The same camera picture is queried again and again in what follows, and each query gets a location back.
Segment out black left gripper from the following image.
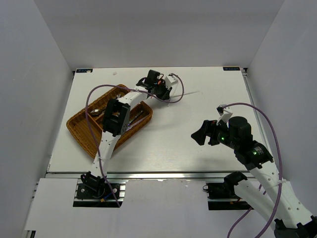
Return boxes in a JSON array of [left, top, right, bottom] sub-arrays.
[[153, 80, 171, 102]]

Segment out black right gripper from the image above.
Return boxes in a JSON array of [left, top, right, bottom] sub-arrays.
[[191, 118, 238, 150]]

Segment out silver knife pink handle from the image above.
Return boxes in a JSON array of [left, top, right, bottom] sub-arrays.
[[127, 117, 148, 131]]

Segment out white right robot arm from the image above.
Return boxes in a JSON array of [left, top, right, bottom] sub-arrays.
[[191, 117, 317, 238]]

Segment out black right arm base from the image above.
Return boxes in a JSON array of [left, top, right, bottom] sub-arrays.
[[203, 171, 251, 211]]

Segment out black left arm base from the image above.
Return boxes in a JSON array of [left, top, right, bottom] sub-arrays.
[[73, 172, 125, 208]]

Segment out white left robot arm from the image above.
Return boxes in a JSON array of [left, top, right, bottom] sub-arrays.
[[91, 70, 179, 178]]

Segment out brown wicker divided tray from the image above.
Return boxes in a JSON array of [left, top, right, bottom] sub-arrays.
[[66, 88, 153, 158]]

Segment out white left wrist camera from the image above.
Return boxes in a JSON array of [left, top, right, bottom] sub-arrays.
[[164, 74, 178, 89]]

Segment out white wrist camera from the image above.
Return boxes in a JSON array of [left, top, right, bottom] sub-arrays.
[[216, 105, 233, 125], [164, 74, 178, 89]]

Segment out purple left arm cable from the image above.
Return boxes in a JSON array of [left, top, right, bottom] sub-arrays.
[[84, 73, 185, 208]]

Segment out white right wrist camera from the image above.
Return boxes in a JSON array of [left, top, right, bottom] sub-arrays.
[[216, 105, 233, 125]]

